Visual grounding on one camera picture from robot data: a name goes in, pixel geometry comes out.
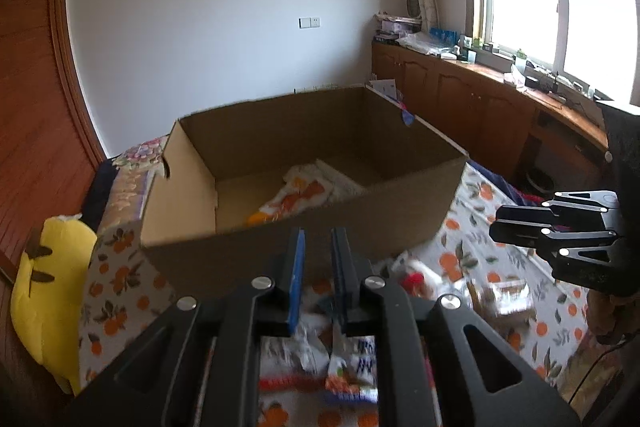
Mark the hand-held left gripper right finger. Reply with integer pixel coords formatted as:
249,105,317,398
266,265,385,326
330,227,583,427

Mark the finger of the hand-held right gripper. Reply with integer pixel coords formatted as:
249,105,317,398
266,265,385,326
541,190,622,228
489,205,621,284

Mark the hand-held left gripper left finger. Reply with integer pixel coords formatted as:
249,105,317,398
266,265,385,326
65,227,307,427

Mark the orange and white snack packet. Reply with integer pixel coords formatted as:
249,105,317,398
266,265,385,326
247,164,337,228

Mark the white packet with blue print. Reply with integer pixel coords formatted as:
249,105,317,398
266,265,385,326
324,322,380,404

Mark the brown cardboard box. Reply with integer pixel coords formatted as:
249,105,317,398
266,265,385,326
140,86,468,291

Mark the clear pack of brown snacks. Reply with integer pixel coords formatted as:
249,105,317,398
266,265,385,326
466,279,537,329

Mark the person's right hand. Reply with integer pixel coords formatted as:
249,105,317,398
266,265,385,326
586,289,630,347

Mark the red and white snack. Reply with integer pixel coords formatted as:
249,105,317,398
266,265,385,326
389,252,442,304

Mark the white packet with red stripe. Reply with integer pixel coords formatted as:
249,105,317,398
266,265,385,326
259,313,332,391

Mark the wooden cabinet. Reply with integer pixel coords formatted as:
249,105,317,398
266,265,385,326
371,38,612,188

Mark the orange fruit print bedsheet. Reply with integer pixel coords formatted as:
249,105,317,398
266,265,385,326
77,159,628,427

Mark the floral quilt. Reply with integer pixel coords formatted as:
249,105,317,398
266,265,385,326
97,134,172,230

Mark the clear plastic bag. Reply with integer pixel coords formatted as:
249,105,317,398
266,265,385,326
399,32,459,58

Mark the dark cloth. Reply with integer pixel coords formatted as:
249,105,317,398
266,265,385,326
81,156,119,228

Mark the stack of boxes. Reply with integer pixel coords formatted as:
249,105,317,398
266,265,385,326
374,11,423,46

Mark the yellow plush toy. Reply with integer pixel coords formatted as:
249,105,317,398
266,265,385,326
11,214,98,397

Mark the wooden wardrobe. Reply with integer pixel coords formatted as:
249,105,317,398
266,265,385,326
0,0,107,288

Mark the black cable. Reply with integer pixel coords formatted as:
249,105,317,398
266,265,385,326
564,338,628,410

